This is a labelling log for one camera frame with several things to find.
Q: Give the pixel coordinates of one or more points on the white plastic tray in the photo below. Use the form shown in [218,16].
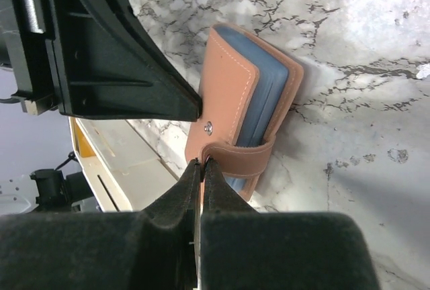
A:
[128,164]

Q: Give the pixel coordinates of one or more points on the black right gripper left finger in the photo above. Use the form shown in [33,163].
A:
[148,249]

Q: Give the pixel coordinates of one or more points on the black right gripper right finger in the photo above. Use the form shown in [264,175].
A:
[241,248]

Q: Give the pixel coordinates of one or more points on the tan leather card holder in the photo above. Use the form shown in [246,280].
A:
[247,87]

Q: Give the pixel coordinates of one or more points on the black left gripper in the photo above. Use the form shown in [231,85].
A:
[90,59]

